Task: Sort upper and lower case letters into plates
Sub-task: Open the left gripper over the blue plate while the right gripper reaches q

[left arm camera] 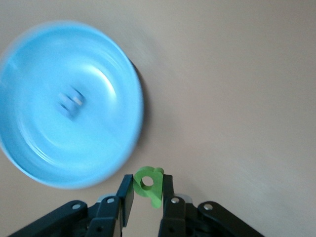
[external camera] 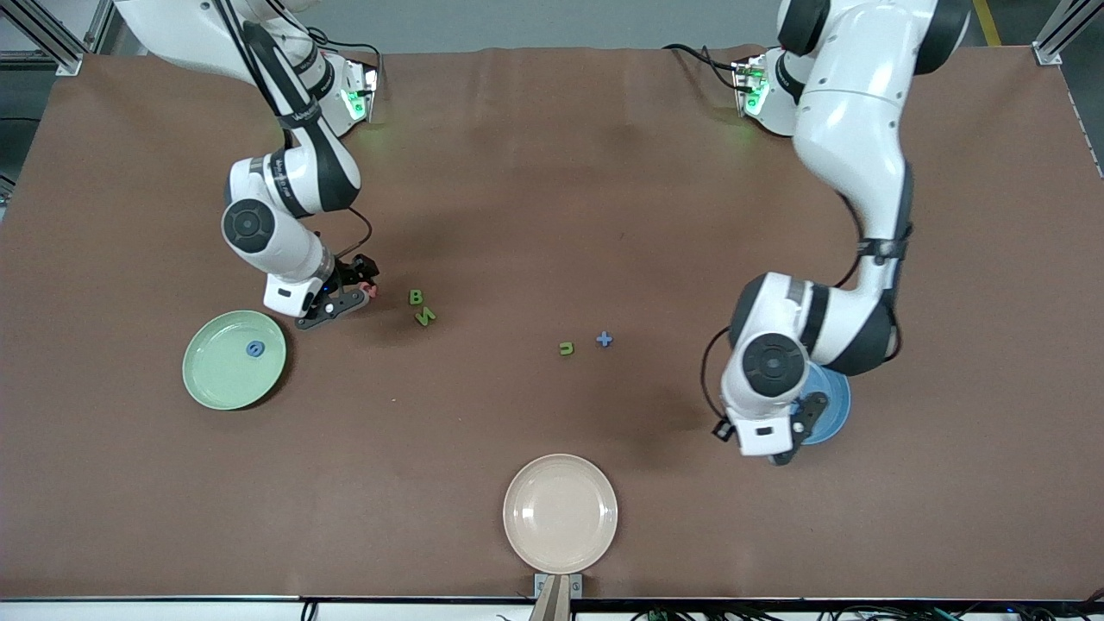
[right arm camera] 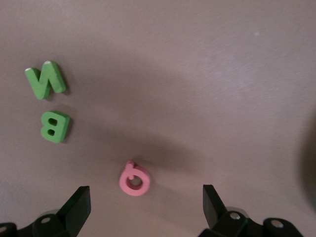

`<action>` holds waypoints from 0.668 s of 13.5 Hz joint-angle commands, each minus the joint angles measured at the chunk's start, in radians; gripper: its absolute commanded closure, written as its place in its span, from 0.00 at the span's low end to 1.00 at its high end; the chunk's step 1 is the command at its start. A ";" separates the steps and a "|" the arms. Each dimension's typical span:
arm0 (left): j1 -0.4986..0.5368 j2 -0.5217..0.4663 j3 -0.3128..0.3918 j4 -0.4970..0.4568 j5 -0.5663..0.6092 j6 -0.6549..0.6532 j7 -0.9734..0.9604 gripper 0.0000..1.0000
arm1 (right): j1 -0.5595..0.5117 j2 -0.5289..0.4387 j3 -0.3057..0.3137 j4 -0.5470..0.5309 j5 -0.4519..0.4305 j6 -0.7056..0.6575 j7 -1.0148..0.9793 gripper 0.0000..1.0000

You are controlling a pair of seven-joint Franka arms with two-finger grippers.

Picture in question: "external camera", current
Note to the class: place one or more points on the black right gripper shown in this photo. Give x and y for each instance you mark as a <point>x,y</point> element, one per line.
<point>351,275</point>

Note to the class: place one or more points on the red letter Q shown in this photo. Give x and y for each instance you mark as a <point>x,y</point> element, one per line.
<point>373,291</point>

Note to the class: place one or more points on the green letter N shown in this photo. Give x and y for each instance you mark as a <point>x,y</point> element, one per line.
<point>424,316</point>

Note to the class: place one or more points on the blue letter G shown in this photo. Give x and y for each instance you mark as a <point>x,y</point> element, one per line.
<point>256,355</point>

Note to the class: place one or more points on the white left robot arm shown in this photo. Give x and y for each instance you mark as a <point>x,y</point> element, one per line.
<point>854,112</point>

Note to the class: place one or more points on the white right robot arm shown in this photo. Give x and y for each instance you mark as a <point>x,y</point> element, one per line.
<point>172,30</point>

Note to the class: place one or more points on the blue plate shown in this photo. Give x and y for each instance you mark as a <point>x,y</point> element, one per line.
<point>835,405</point>

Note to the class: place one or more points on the green plate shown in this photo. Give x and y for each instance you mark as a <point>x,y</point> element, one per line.
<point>216,371</point>

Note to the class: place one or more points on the brown table cover sheet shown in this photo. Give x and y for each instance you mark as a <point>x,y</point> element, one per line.
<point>552,216</point>

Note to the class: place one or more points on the beige plate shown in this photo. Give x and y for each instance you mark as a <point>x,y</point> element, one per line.
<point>561,514</point>

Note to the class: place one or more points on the tan camera pole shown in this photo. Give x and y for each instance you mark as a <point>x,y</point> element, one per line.
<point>555,604</point>

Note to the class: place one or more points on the grey metal mounting bracket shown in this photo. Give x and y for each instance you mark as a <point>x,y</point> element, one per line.
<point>540,585</point>

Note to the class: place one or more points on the aluminium frame profile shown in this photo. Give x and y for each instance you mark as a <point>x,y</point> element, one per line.
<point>1048,53</point>
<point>71,62</point>

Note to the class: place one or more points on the white table front rail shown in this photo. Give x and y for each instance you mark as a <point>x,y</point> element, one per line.
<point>129,611</point>

